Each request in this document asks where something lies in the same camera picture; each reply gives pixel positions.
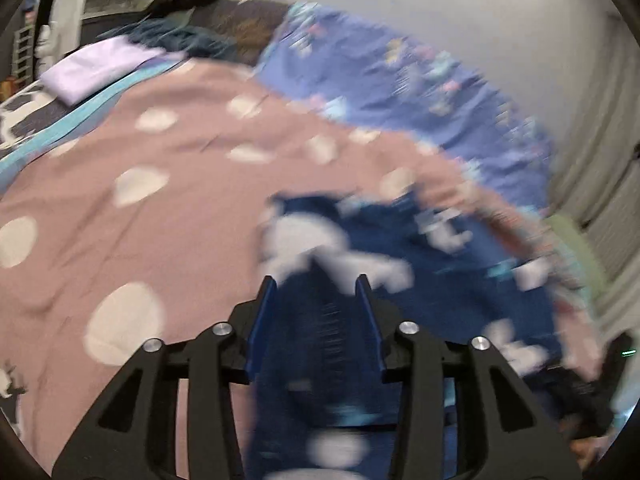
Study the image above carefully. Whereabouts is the black cloth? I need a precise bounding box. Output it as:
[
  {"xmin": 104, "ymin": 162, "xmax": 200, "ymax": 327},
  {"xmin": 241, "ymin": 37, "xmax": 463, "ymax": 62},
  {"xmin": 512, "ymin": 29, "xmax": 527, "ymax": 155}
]
[{"xmin": 145, "ymin": 0, "xmax": 236, "ymax": 23}]

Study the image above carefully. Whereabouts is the brown printed cloth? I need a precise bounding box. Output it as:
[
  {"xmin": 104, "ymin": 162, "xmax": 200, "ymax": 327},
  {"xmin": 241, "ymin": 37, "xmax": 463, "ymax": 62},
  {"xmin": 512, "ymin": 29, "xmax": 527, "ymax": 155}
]
[{"xmin": 187, "ymin": 0, "xmax": 291, "ymax": 66}]

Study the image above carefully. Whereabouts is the white figurine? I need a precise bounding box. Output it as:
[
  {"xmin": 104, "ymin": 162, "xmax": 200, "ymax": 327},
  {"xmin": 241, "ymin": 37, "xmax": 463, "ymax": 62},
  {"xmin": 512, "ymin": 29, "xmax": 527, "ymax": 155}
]
[{"xmin": 35, "ymin": 25, "xmax": 53, "ymax": 68}]

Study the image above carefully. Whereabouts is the dark teal cloth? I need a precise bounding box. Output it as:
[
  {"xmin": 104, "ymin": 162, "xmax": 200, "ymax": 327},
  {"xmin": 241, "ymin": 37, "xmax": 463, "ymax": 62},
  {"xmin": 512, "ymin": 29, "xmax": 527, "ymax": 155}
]
[{"xmin": 100, "ymin": 20, "xmax": 238, "ymax": 63}]

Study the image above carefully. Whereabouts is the green pillow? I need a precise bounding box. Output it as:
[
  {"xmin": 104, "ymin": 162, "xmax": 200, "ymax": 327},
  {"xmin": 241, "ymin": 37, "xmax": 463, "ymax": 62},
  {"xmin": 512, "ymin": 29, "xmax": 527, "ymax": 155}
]
[{"xmin": 547, "ymin": 212, "xmax": 608, "ymax": 306}]

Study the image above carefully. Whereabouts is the grey curtain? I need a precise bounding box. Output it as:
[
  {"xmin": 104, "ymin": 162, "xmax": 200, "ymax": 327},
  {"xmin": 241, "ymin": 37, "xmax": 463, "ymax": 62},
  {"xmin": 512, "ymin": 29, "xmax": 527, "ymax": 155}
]
[{"xmin": 550, "ymin": 10, "xmax": 640, "ymax": 341}]

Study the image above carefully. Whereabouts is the folded lilac cloth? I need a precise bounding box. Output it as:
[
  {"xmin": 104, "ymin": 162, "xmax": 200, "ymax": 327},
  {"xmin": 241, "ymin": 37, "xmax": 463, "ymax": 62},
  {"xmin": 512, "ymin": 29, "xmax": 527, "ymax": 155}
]
[{"xmin": 39, "ymin": 37, "xmax": 166, "ymax": 107}]

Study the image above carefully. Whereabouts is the pink polka dot blanket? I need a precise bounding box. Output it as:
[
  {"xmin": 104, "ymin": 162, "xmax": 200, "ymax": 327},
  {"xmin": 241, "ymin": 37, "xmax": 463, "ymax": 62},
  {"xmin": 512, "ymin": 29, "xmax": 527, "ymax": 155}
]
[{"xmin": 0, "ymin": 57, "xmax": 606, "ymax": 480}]

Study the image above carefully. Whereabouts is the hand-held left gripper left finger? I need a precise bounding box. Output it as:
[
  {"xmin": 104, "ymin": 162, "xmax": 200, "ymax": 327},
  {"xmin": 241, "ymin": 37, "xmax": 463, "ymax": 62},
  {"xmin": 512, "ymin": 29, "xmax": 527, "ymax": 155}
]
[{"xmin": 52, "ymin": 275, "xmax": 278, "ymax": 480}]

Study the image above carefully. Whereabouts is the navy fleece garment white print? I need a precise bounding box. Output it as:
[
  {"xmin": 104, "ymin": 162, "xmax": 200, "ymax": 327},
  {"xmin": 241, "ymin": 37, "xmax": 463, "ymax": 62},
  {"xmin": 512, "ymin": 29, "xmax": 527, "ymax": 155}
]
[{"xmin": 247, "ymin": 192, "xmax": 563, "ymax": 480}]

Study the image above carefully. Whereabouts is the light blue bed sheet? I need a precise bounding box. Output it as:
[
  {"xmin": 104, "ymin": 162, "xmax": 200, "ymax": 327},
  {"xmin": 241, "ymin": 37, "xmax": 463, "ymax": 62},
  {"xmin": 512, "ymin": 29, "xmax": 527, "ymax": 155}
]
[{"xmin": 0, "ymin": 55, "xmax": 186, "ymax": 191}]

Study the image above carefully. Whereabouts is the white cabinet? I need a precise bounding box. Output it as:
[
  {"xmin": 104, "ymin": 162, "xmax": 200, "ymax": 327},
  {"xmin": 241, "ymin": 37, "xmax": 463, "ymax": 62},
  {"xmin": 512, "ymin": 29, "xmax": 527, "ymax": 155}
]
[{"xmin": 50, "ymin": 0, "xmax": 166, "ymax": 56}]

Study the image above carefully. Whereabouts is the black and white blanket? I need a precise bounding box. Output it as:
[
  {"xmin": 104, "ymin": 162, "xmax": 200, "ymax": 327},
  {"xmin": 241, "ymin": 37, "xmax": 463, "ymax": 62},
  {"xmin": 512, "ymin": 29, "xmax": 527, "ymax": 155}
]
[{"xmin": 0, "ymin": 80, "xmax": 71, "ymax": 156}]

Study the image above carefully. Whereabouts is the purple printed bed sheet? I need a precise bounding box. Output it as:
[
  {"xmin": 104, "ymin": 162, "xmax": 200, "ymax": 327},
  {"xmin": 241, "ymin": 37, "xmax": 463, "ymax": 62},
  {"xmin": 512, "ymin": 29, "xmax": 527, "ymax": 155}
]
[{"xmin": 255, "ymin": 2, "xmax": 553, "ymax": 211}]

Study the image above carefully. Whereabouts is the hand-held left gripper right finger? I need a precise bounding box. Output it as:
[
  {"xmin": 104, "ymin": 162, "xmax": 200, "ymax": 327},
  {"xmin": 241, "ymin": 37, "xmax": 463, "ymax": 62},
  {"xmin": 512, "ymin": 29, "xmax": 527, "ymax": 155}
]
[{"xmin": 355, "ymin": 274, "xmax": 583, "ymax": 480}]

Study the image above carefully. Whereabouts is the white ladder rack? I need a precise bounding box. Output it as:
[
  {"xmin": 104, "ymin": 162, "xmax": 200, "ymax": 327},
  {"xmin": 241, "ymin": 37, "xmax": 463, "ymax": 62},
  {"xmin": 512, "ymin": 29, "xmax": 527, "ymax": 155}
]
[{"xmin": 12, "ymin": 27, "xmax": 36, "ymax": 81}]

